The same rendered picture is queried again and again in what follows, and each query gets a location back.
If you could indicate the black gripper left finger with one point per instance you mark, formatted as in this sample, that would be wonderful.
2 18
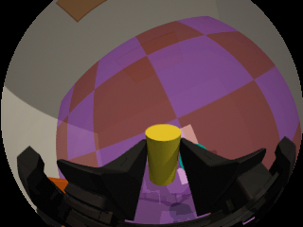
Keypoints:
120 180

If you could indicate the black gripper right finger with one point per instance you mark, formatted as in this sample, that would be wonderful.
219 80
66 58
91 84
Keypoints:
210 175

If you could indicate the yellow cylinder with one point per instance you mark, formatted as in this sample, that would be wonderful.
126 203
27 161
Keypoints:
163 151

